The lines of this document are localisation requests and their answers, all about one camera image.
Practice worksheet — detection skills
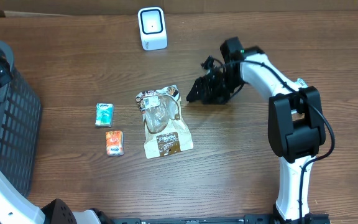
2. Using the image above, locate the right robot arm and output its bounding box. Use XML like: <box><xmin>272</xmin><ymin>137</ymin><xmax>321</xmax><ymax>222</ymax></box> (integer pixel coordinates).
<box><xmin>186</xmin><ymin>37</ymin><xmax>330</xmax><ymax>223</ymax></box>

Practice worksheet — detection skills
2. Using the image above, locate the grey plastic mesh basket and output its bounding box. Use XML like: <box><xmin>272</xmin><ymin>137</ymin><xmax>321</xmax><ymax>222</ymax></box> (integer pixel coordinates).
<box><xmin>0</xmin><ymin>40</ymin><xmax>43</xmax><ymax>197</ymax></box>

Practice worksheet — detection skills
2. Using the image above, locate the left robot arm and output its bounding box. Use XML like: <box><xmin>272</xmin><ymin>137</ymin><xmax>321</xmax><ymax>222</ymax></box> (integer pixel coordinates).
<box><xmin>0</xmin><ymin>44</ymin><xmax>112</xmax><ymax>223</ymax></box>

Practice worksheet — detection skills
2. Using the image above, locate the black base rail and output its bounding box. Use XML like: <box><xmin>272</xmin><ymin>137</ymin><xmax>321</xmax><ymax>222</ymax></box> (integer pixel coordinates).
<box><xmin>110</xmin><ymin>213</ymin><xmax>331</xmax><ymax>224</ymax></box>

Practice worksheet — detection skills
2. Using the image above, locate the green Kleenex tissue pack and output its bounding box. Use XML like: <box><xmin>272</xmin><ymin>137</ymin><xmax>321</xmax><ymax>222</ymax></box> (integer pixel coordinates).
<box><xmin>95</xmin><ymin>103</ymin><xmax>114</xmax><ymax>128</ymax></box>

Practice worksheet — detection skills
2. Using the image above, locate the white barcode scanner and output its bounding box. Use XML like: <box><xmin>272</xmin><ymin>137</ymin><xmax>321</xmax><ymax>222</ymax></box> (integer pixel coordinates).
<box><xmin>137</xmin><ymin>7</ymin><xmax>168</xmax><ymax>51</ymax></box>

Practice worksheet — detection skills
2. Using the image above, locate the brown white snack pouch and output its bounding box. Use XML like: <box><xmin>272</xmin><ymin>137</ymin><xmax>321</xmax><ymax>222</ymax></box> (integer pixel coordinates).
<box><xmin>135</xmin><ymin>85</ymin><xmax>194</xmax><ymax>159</ymax></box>

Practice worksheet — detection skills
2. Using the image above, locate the orange tissue pack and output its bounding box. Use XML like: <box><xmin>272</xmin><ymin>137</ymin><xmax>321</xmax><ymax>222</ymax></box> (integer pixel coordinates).
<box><xmin>106</xmin><ymin>131</ymin><xmax>124</xmax><ymax>156</ymax></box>

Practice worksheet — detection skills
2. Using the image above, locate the teal packet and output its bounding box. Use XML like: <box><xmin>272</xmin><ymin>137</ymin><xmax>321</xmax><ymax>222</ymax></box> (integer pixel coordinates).
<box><xmin>296</xmin><ymin>78</ymin><xmax>308</xmax><ymax>88</ymax></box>

